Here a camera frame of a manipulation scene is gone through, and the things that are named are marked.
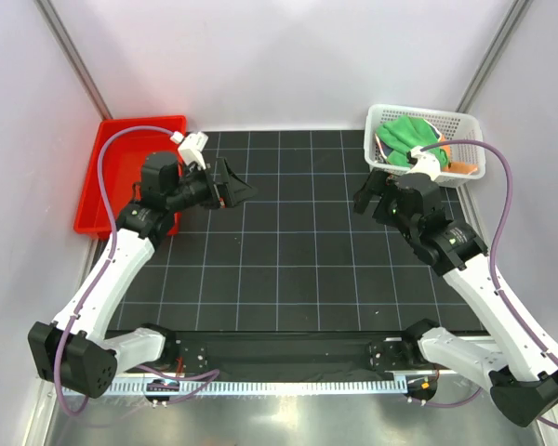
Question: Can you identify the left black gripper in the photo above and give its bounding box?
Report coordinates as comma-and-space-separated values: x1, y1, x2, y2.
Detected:
166, 157, 256, 214

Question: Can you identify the green microfiber towel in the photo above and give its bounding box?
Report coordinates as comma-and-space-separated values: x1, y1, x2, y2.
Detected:
375, 115, 445, 167

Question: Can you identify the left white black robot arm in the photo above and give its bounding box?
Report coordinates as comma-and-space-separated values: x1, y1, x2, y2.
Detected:
28, 151, 257, 399

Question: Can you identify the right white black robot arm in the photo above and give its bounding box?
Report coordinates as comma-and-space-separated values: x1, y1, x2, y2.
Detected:
353, 169, 558, 427

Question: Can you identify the orange towel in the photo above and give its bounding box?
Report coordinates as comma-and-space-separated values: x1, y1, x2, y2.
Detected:
375, 136, 478, 175

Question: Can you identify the black grid mat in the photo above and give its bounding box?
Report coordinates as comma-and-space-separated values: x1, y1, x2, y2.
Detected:
108, 130, 481, 332

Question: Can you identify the white perforated plastic basket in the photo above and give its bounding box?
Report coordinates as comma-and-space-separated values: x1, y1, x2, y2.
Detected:
363, 103, 487, 189

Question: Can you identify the red plastic tray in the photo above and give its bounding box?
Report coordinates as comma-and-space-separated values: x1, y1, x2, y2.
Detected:
73, 115, 186, 240

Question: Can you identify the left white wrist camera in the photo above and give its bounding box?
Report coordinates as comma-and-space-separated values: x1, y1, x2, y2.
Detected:
170, 131, 208, 170

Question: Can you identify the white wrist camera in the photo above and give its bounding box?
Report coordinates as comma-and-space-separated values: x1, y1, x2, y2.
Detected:
170, 131, 208, 170
407, 146, 441, 181

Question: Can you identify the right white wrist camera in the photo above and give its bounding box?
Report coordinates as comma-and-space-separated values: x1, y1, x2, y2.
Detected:
407, 146, 441, 181

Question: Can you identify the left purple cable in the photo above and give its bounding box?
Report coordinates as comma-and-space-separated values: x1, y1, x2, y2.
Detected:
55, 125, 222, 428

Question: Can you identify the slotted grey cable duct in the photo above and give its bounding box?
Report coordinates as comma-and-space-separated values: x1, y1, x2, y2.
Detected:
58, 376, 408, 397

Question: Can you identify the right aluminium corner post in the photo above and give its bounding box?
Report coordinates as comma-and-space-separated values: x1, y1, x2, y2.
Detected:
456, 0, 533, 113

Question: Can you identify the aluminium corner post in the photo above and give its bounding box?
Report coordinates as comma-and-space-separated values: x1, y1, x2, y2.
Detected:
456, 0, 533, 113
33, 0, 113, 120

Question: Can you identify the left aluminium corner post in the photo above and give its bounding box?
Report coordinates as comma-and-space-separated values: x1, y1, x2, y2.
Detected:
33, 0, 113, 120

